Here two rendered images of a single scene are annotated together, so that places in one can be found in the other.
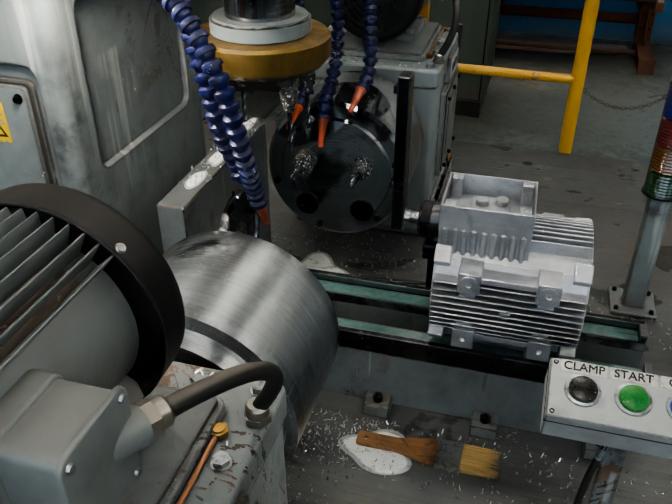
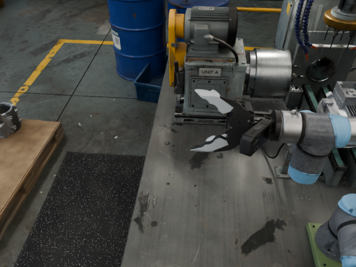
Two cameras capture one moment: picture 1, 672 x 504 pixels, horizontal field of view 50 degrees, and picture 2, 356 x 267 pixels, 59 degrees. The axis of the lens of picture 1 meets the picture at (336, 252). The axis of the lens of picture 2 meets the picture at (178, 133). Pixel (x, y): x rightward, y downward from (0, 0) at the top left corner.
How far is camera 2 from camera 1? 1.19 m
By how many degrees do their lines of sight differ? 61
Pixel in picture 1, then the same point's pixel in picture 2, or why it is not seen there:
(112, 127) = (310, 23)
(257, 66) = (327, 20)
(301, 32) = (346, 18)
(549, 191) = not seen: outside the picture
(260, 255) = (285, 57)
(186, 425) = (228, 56)
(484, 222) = (339, 91)
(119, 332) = (223, 30)
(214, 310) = (261, 55)
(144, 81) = not seen: hidden behind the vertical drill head
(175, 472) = (219, 57)
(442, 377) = not seen: hidden behind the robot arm
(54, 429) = (199, 27)
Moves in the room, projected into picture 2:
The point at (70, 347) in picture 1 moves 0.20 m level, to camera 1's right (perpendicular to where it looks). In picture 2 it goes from (214, 26) to (229, 46)
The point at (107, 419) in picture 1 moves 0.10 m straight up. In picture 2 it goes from (204, 30) to (205, 7)
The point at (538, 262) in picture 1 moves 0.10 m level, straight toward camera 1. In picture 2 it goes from (341, 112) to (316, 109)
